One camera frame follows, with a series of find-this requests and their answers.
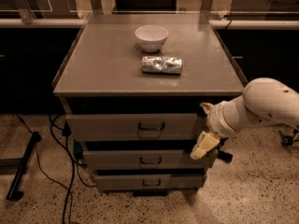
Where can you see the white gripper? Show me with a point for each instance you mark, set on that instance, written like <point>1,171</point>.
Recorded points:
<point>215,119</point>

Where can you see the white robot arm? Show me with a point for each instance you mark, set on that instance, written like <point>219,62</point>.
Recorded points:
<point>264,101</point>

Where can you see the grey top drawer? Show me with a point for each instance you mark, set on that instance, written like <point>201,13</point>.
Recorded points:
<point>133,127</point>

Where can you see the grey drawer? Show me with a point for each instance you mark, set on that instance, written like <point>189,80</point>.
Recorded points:
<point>146,159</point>
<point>133,127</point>
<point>138,182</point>

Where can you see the grey bottom drawer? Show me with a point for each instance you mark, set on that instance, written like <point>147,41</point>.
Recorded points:
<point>138,182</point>

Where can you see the grey drawer cabinet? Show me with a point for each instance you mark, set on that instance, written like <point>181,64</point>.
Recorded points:
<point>103,76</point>

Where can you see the grey middle drawer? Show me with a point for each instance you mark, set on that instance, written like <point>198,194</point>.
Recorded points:
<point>146,159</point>

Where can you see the black caster wheel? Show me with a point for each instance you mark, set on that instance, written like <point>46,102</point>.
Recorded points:
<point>224,156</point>

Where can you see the crumpled silver foil packet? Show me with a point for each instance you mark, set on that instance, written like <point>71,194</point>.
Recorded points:
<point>161,65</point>

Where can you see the black wheeled base right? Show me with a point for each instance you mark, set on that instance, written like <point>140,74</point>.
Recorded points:
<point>289,140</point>

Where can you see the white ceramic bowl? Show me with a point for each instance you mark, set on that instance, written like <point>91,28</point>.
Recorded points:
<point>151,38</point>

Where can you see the black metal floor stand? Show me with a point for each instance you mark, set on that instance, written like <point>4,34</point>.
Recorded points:
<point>14,194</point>

